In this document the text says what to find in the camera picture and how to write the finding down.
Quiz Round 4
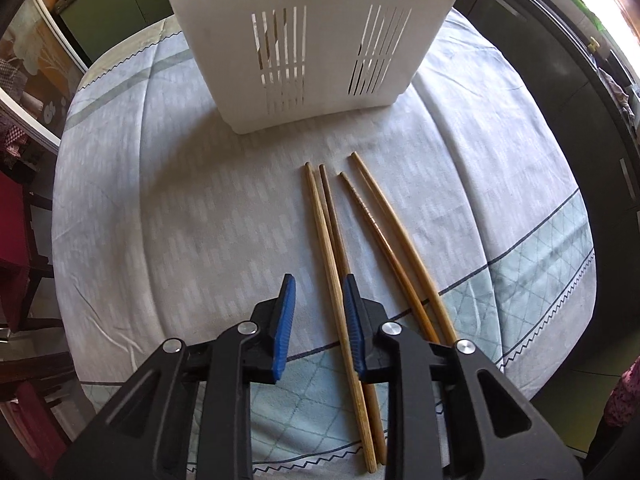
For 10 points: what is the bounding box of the green base cabinet with drawers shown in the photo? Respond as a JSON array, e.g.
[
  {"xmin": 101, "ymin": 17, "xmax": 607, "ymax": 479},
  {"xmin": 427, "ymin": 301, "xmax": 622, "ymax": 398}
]
[{"xmin": 55, "ymin": 0, "xmax": 176, "ymax": 67}]

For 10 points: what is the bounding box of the grey green checked tablecloth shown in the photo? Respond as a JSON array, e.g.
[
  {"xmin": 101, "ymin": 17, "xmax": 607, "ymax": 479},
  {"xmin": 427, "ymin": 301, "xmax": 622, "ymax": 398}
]
[{"xmin": 50, "ymin": 7, "xmax": 598, "ymax": 480}]

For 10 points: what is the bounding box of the grey rag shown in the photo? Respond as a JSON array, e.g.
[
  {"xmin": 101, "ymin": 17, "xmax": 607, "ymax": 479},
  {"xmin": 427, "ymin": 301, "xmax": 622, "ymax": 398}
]
[{"xmin": 597, "ymin": 67, "xmax": 632, "ymax": 118}]

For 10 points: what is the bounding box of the red covered wooden chair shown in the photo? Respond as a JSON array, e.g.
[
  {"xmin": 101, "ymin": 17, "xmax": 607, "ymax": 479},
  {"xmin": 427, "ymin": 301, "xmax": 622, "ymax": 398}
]
[
  {"xmin": 0, "ymin": 380, "xmax": 73, "ymax": 480},
  {"xmin": 0, "ymin": 170, "xmax": 56, "ymax": 331}
]

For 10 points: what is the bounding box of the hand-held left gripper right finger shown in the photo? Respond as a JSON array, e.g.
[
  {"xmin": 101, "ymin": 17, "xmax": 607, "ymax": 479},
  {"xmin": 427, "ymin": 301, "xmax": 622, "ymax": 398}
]
[{"xmin": 342, "ymin": 274, "xmax": 586, "ymax": 480}]

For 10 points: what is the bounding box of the dark stone countertop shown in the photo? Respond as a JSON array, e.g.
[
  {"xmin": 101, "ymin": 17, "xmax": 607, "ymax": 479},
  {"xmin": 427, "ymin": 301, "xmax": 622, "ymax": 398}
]
[{"xmin": 525, "ymin": 0, "xmax": 640, "ymax": 136}]

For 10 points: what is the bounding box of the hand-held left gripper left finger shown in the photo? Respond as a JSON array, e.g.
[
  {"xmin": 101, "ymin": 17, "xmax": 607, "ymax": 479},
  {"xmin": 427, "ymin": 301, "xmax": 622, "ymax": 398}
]
[{"xmin": 52, "ymin": 274, "xmax": 297, "ymax": 480}]

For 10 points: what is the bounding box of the glass sliding door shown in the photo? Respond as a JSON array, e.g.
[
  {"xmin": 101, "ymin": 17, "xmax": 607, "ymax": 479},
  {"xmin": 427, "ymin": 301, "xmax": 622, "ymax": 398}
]
[{"xmin": 0, "ymin": 0, "xmax": 91, "ymax": 156}]

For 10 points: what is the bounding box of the green plastic basin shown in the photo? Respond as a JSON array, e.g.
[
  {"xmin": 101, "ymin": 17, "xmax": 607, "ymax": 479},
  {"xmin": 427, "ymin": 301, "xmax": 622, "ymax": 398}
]
[{"xmin": 570, "ymin": 0, "xmax": 606, "ymax": 36}]

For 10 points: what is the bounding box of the green sink base cabinet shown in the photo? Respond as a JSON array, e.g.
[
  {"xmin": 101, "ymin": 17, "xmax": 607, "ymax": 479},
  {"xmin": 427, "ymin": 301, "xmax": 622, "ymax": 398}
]
[{"xmin": 452, "ymin": 0, "xmax": 640, "ymax": 376}]

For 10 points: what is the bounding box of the dark ringed wooden chopstick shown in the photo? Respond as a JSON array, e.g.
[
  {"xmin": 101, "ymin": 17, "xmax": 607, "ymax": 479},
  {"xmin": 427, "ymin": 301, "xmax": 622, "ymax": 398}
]
[{"xmin": 339, "ymin": 172, "xmax": 441, "ymax": 345}]

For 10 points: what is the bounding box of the pink floral clothing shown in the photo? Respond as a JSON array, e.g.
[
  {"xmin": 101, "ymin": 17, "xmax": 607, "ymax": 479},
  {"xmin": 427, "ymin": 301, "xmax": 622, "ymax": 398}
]
[{"xmin": 602, "ymin": 355, "xmax": 640, "ymax": 428}]

